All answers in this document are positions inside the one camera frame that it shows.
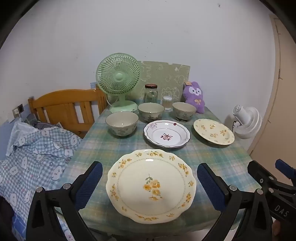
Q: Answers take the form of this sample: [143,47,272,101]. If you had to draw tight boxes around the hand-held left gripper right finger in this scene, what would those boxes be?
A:
[196,163,275,241]

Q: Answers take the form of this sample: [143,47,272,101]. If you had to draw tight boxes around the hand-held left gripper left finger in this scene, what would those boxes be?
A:
[26,161,103,241]

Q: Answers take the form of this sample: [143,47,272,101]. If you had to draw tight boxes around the white plate with red flower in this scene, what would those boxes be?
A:
[143,120,191,149]

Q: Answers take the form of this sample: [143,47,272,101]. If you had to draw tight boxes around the green desk fan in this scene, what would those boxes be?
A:
[96,53,141,113]

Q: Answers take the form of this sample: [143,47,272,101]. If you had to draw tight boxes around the grey floral ceramic bowl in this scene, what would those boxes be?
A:
[106,111,139,137]
[137,102,165,122]
[172,102,197,122]

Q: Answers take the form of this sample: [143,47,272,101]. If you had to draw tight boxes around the cotton swab container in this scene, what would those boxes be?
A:
[162,95,173,111]

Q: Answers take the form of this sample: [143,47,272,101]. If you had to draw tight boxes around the small yellow floral plate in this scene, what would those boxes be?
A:
[193,119,235,146]

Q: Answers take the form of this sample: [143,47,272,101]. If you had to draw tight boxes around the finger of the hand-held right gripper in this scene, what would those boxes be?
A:
[247,160,281,193]
[275,159,296,186]

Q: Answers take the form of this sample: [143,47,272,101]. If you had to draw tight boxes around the white desk fan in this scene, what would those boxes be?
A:
[232,105,262,140]

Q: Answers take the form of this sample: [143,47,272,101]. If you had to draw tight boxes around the purple plush rabbit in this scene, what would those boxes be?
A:
[183,81,206,114]

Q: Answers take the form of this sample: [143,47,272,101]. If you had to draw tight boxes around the glass jar with dark lid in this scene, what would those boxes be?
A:
[144,84,159,104]

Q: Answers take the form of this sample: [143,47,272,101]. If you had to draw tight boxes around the grey checked cloth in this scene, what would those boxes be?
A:
[23,113,59,129]

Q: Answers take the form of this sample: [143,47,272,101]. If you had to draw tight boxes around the large yellow floral plate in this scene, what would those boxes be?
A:
[106,149,197,224]

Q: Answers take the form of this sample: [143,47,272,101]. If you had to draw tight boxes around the plaid tablecloth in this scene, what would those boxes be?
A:
[55,98,262,234]

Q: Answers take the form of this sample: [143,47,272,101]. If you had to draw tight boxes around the wooden bed headboard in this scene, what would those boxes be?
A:
[28,88,108,139]

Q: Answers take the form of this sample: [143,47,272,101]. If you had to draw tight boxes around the blue checked blanket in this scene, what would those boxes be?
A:
[0,117,82,241]

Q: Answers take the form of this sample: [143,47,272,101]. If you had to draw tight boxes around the green patterned board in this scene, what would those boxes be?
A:
[136,61,190,105]

